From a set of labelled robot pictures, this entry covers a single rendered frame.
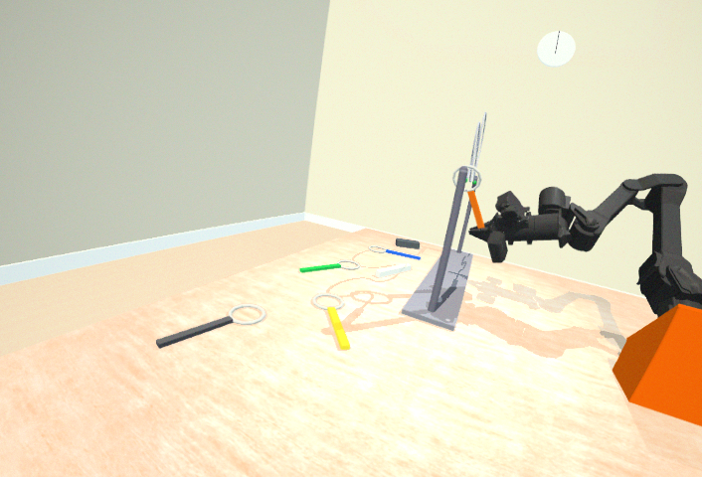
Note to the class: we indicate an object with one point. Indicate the green-handled loop tool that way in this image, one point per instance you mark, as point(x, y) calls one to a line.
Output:
point(329, 266)

